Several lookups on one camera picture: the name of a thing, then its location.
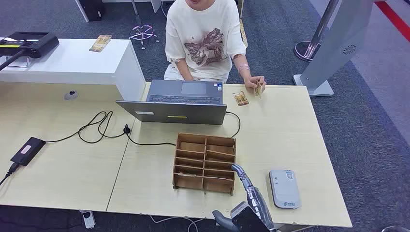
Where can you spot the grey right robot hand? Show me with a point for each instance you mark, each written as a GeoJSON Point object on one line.
{"type": "Point", "coordinates": [259, 205]}

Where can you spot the person's left hand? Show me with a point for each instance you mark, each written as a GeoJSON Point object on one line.
{"type": "Point", "coordinates": [251, 82]}

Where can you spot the patterned gold ID card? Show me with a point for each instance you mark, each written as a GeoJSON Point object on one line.
{"type": "Point", "coordinates": [258, 89]}

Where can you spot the wooden card organizer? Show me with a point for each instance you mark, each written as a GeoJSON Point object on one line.
{"type": "Point", "coordinates": [192, 147]}

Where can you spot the person's right forearm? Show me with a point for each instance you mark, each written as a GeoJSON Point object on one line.
{"type": "Point", "coordinates": [184, 70]}

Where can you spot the person's left forearm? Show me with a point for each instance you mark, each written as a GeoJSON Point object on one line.
{"type": "Point", "coordinates": [243, 65]}

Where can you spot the white card reader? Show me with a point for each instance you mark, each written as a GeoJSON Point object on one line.
{"type": "Point", "coordinates": [284, 189]}

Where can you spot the person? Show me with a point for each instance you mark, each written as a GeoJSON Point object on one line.
{"type": "Point", "coordinates": [201, 38]}

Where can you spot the pale card in slot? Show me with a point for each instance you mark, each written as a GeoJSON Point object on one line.
{"type": "Point", "coordinates": [186, 174]}

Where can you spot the tan chair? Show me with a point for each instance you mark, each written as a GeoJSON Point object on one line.
{"type": "Point", "coordinates": [244, 33]}

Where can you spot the grey laptop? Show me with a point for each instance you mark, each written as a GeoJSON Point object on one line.
{"type": "Point", "coordinates": [173, 112]}

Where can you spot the silver kiosk stand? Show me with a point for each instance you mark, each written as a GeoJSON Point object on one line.
{"type": "Point", "coordinates": [339, 41]}

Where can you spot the chrome chair base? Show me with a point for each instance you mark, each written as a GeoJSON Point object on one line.
{"type": "Point", "coordinates": [143, 33]}

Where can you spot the patterned brochure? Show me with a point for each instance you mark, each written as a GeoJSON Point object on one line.
{"type": "Point", "coordinates": [100, 43]}

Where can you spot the white power strip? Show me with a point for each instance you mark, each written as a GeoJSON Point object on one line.
{"type": "Point", "coordinates": [88, 219]}

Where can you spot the black box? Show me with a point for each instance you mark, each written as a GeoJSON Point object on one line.
{"type": "Point", "coordinates": [92, 9]}

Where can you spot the white counter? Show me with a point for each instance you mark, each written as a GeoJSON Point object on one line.
{"type": "Point", "coordinates": [73, 60]}

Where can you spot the grey desk grommet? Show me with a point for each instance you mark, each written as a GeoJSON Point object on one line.
{"type": "Point", "coordinates": [70, 95]}

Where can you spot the black printer device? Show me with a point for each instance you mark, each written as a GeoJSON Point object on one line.
{"type": "Point", "coordinates": [35, 43]}

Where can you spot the clear acrylic stand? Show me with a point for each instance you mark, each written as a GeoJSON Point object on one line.
{"type": "Point", "coordinates": [19, 62]}

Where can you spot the black power adapter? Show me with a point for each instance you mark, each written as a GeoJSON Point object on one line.
{"type": "Point", "coordinates": [28, 151]}

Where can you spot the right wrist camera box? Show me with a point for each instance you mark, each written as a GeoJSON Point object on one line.
{"type": "Point", "coordinates": [248, 222]}

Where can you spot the chrome stanchion post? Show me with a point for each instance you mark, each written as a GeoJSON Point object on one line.
{"type": "Point", "coordinates": [320, 28]}

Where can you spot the white table frame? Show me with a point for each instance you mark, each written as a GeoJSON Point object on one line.
{"type": "Point", "coordinates": [156, 4]}

